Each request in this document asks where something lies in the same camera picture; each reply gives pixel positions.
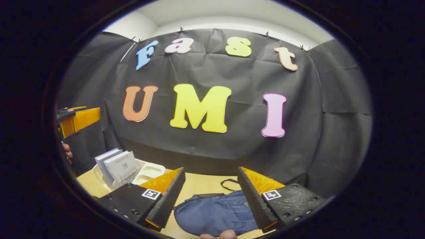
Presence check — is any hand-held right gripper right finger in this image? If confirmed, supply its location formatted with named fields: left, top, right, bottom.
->
left=237, top=167, right=326, bottom=233

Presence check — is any cream plastic bookshelf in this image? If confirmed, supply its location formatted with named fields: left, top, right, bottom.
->
left=92, top=159, right=166, bottom=192

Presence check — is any blue schoolbag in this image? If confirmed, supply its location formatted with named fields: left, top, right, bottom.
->
left=173, top=179, right=259, bottom=238

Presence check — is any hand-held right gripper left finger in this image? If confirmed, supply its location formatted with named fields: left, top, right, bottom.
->
left=96, top=167, right=186, bottom=232

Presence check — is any black backdrop cloth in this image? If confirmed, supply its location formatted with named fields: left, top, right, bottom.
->
left=55, top=28, right=373, bottom=199

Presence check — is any white printed book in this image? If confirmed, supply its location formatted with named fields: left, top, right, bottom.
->
left=104, top=151, right=140, bottom=187

